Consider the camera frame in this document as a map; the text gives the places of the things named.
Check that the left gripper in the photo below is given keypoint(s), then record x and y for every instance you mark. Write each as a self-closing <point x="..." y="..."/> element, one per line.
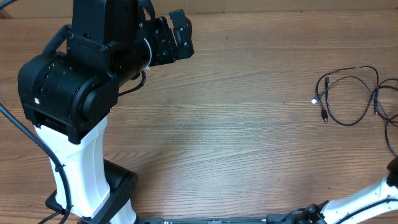
<point x="166" y="53"/>

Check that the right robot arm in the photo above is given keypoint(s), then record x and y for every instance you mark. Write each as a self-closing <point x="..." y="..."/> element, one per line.
<point x="370" y="202"/>

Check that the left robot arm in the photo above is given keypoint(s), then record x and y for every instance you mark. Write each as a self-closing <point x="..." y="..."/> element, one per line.
<point x="69" y="89"/>

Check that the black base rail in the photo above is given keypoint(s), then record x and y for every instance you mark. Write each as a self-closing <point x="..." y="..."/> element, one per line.
<point x="270" y="219"/>

